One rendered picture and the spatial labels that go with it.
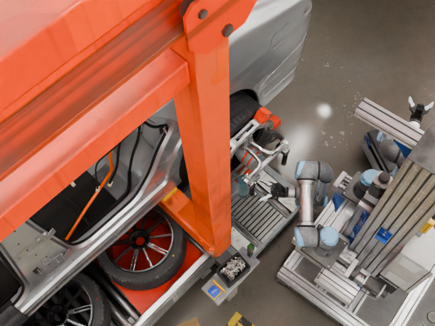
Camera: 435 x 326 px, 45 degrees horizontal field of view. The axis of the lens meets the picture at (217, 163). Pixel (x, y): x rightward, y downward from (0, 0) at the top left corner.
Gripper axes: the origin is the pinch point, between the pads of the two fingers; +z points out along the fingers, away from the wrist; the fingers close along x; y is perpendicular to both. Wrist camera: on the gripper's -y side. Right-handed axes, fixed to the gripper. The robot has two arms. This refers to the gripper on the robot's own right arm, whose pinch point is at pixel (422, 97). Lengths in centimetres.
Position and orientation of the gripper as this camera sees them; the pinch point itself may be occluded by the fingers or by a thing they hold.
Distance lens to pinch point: 366.4
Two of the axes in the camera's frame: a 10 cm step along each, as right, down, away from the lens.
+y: 1.5, 5.0, 8.5
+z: 3.9, -8.2, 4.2
